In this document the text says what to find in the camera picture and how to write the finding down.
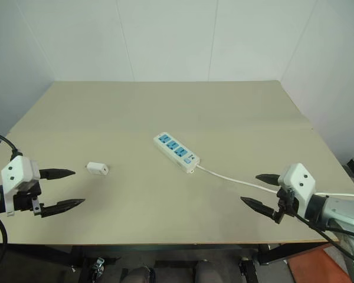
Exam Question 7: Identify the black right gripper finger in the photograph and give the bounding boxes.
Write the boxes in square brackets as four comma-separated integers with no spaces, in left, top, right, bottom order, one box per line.
[254,173,281,187]
[240,196,276,218]

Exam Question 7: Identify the black table frame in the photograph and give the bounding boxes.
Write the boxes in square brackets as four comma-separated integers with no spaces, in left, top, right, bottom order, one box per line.
[0,232,339,283]

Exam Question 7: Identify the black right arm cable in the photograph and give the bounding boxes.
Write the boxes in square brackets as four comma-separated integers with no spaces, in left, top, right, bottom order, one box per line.
[293,212,354,269]

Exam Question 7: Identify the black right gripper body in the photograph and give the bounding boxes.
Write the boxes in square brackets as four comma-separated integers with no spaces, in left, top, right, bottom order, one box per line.
[273,188,299,225]

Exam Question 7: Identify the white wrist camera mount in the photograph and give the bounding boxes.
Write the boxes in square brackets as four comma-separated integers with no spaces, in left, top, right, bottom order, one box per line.
[1,156,41,218]
[278,162,317,221]

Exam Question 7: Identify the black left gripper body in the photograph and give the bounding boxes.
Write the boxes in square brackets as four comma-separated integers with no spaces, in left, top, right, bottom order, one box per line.
[12,182,45,218]

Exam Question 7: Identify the white plug adapter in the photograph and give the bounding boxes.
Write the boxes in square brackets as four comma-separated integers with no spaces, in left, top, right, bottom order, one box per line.
[84,161,111,176]

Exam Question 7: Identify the white power strip blue sockets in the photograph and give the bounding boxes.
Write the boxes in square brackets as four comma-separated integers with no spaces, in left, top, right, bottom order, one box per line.
[152,131,201,175]

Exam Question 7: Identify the white power strip cord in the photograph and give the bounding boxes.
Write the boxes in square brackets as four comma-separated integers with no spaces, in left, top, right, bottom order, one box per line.
[196,164,354,202]

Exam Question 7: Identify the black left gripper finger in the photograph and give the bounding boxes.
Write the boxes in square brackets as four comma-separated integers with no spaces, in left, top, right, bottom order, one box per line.
[38,168,77,180]
[40,198,87,219]

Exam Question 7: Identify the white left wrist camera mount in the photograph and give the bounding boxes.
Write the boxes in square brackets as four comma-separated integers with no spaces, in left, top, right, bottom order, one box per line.
[1,156,41,218]

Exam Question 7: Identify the orange floor mat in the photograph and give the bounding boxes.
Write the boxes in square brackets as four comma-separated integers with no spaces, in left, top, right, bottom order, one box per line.
[285,243,354,283]

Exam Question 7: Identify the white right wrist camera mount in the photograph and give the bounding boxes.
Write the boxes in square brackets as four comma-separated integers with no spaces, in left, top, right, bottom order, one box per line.
[278,162,317,221]

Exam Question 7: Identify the silver metal clamp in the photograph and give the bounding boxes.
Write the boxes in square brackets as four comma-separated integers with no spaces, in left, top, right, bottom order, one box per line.
[90,256,106,278]

